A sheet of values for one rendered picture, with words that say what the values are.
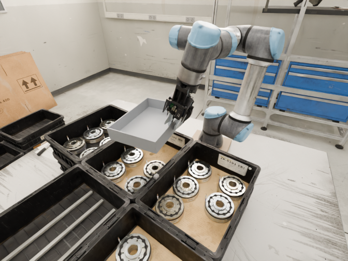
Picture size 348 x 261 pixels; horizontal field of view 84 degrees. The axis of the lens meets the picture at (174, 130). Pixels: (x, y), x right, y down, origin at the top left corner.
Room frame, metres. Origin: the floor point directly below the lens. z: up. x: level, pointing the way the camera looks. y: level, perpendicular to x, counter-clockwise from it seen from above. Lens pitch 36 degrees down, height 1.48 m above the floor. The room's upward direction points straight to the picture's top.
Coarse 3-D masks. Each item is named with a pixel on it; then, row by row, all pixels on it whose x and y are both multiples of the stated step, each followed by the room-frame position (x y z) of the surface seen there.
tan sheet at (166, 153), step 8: (144, 152) 0.72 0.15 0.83; (160, 152) 0.72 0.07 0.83; (168, 152) 0.72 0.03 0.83; (176, 152) 0.72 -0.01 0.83; (120, 160) 0.67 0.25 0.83; (144, 160) 0.67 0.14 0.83; (152, 160) 0.67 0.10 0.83; (160, 160) 0.67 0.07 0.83; (168, 160) 0.67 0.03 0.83; (128, 168) 0.61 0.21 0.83; (136, 168) 0.61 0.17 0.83; (128, 176) 0.57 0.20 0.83; (120, 184) 0.52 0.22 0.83
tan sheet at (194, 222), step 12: (216, 168) 0.61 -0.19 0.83; (216, 180) 0.54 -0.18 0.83; (168, 192) 0.48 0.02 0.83; (204, 192) 0.48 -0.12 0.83; (216, 192) 0.48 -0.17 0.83; (192, 204) 0.43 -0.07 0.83; (204, 204) 0.43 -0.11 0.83; (192, 216) 0.38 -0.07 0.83; (204, 216) 0.38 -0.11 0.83; (180, 228) 0.34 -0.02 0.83; (192, 228) 0.34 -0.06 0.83; (204, 228) 0.34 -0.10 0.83; (216, 228) 0.34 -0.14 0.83; (204, 240) 0.30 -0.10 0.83; (216, 240) 0.30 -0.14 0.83
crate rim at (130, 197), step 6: (174, 132) 0.75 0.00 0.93; (186, 138) 0.71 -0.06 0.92; (192, 138) 0.71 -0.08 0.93; (108, 144) 0.66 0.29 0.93; (186, 144) 0.66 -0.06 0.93; (102, 150) 0.62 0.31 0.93; (180, 150) 0.62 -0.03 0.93; (90, 156) 0.58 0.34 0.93; (174, 156) 0.58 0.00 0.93; (84, 162) 0.55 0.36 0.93; (168, 162) 0.55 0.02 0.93; (90, 168) 0.52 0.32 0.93; (162, 168) 0.52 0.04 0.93; (96, 174) 0.49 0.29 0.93; (102, 174) 0.49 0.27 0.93; (108, 180) 0.46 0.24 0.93; (150, 180) 0.47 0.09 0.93; (114, 186) 0.44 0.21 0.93; (144, 186) 0.43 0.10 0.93; (126, 192) 0.41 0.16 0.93; (138, 192) 0.41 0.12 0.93; (132, 198) 0.39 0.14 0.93
